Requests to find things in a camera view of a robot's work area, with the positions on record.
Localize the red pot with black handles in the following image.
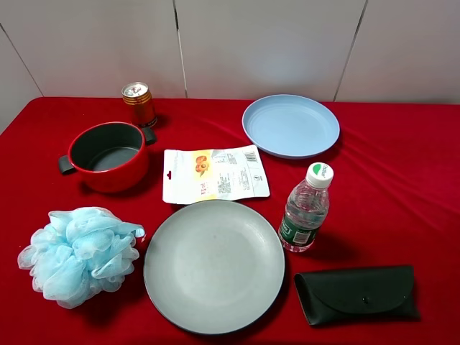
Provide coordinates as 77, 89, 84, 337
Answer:
58, 121, 157, 193

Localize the white snack pouch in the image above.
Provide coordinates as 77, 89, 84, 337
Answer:
162, 145, 270, 205

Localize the clear water bottle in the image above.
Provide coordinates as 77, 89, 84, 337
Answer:
278, 162, 334, 253

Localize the red velvet tablecloth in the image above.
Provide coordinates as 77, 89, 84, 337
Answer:
1, 97, 459, 344

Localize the light blue plastic plate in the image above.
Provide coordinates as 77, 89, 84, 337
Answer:
241, 94, 340, 160

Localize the grey plate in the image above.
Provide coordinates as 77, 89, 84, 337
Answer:
144, 200, 285, 335

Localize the light blue mesh bath sponge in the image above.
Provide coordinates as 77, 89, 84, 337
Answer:
17, 207, 145, 309

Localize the black glasses case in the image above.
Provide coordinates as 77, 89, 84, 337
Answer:
294, 265, 420, 326

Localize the gold and red drink can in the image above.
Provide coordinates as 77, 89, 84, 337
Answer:
121, 81, 157, 128

